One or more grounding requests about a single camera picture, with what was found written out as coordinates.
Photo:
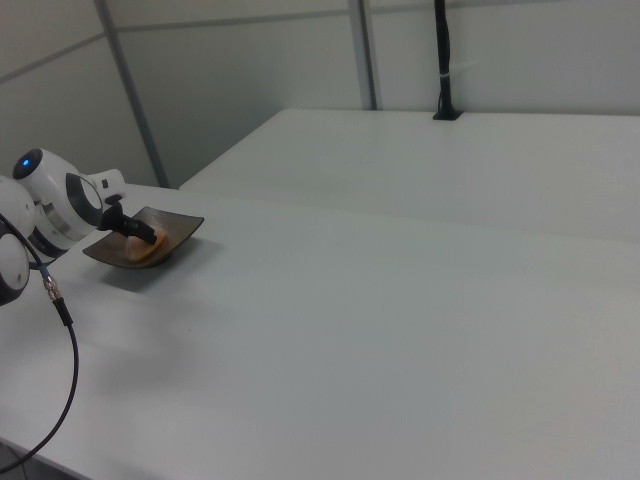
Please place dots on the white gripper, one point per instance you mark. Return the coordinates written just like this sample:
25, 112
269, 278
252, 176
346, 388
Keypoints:
111, 182

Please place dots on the round orange bread bun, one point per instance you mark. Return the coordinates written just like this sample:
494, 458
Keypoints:
137, 252

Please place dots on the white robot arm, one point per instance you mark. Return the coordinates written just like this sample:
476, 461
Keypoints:
50, 200

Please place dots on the brown square ceramic plate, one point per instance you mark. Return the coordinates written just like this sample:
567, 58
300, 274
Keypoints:
177, 225

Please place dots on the grey partition frame post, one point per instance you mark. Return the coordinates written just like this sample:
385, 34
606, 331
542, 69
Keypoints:
132, 95
364, 55

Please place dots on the black camera pole with base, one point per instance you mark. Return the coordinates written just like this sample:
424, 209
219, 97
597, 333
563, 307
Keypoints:
443, 55

